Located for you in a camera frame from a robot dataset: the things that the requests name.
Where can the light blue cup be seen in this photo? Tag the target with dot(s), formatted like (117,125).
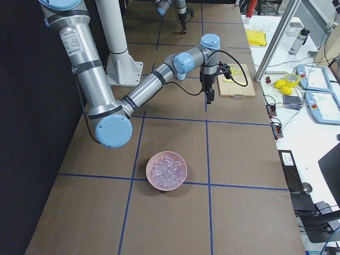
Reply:
(180,77)

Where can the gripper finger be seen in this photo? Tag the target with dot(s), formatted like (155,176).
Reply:
(210,96)
(183,26)

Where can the white camera pole base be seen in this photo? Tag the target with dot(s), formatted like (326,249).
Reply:
(121,68)

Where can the lower teach pendant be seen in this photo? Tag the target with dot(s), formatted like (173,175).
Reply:
(323,106)

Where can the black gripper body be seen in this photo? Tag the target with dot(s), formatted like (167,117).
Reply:
(207,83)
(182,18)

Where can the pink bowl of ice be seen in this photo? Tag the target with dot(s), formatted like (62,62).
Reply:
(166,171)

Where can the yellow cloth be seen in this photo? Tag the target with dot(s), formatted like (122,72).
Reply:
(256,38)

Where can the aluminium frame post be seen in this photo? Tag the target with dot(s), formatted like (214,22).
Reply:
(291,8)

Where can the lemon slice three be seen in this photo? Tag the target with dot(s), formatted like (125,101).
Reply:
(235,71)

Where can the upper teach pendant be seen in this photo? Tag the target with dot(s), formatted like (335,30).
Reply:
(313,77)

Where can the teach pendant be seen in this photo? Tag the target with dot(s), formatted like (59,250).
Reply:
(313,77)
(323,106)

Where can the yellow plastic knife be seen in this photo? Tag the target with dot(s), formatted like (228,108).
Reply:
(229,80)

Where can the yellow lemon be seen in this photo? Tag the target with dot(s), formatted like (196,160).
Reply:
(279,83)
(285,90)

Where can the clear water bottle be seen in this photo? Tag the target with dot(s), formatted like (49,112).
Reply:
(299,41)

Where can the yellow tape roll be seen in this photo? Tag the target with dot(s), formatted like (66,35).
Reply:
(292,80)

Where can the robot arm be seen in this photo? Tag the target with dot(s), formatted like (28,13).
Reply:
(163,6)
(115,91)

